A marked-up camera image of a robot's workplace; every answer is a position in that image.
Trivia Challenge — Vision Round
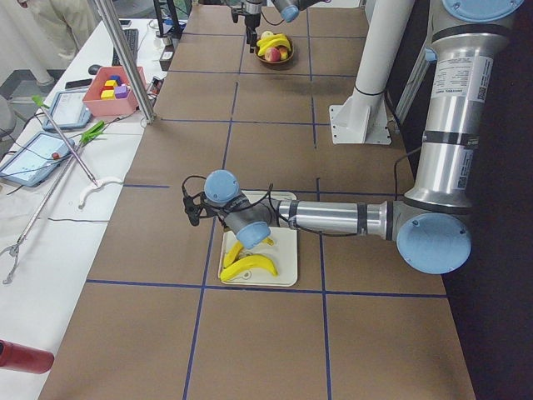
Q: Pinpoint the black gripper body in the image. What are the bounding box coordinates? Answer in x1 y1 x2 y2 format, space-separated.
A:
245 13 261 29

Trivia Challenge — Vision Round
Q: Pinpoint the yellow banana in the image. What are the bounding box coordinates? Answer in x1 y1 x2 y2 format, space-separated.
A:
257 33 291 57
222 236 276 270
220 254 278 282

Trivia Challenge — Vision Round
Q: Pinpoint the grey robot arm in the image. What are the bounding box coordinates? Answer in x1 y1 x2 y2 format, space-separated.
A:
228 0 321 53
189 1 520 274

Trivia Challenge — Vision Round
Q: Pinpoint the brown wicker basket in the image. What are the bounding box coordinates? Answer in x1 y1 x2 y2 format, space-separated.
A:
255 33 294 64

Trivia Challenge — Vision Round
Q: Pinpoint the red apple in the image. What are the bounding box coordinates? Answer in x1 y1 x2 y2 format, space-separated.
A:
264 47 281 63

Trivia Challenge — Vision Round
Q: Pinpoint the black keyboard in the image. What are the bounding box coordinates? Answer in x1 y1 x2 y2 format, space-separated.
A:
112 28 140 67

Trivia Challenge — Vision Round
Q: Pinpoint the pink plastic bin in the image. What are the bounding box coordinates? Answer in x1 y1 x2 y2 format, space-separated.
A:
82 67 138 117

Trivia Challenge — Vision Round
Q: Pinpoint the blue-cased tablet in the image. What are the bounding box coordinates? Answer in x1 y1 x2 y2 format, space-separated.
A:
1 131 71 187
48 88 92 130

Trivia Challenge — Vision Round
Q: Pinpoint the cream bear-print tray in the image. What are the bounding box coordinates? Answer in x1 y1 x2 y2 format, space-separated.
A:
217 190 301 288

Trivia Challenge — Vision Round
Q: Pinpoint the long metal reacher tool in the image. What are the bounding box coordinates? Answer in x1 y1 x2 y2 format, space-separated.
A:
1 96 105 285

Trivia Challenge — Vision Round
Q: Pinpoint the red bottle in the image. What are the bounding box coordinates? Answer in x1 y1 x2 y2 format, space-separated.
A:
1 340 54 374

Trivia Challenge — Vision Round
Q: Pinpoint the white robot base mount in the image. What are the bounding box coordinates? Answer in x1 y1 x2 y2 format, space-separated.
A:
329 0 414 145

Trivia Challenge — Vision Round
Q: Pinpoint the grey aluminium post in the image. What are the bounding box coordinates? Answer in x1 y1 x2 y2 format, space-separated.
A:
95 0 156 125

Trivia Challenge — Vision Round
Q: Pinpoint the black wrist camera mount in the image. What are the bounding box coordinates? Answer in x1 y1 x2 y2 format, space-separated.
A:
183 192 209 227

